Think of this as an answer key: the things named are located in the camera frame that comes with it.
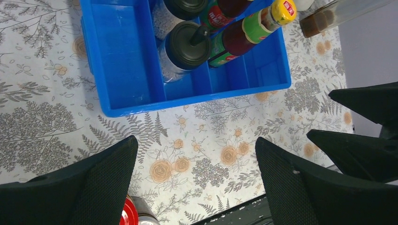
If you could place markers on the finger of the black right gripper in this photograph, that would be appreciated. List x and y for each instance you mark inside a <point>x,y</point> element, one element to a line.
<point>364,157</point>
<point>378,103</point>

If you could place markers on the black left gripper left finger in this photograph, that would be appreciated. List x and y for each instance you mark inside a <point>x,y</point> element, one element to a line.
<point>91,191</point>

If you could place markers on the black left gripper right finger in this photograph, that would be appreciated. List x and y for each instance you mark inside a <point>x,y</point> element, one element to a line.
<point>300,192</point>

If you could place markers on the red lid sauce jar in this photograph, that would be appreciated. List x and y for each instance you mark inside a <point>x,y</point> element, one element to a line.
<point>129,213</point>

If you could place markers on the white lid sauce jar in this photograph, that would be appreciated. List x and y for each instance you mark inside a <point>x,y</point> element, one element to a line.
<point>145,214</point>

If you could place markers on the blue plastic divided bin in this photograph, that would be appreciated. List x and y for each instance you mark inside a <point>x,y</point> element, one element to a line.
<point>122,54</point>

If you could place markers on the yellow cap sauce bottle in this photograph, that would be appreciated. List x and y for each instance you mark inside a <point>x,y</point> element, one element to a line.
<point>219,13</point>
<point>243,35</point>

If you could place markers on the black cap shaker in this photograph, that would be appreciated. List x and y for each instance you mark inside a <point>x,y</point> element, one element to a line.
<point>183,50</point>
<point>166,14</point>

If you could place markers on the floral pattern table mat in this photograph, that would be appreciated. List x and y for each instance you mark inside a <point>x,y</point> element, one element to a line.
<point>194,161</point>

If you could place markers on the gold top oil bottle left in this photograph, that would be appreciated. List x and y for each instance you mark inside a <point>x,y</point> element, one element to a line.
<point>336,13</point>

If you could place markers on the black white checkered pillow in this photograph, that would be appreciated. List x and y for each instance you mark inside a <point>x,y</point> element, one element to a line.
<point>303,5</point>

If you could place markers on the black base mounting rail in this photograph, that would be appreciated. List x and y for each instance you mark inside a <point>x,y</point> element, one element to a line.
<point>253,212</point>

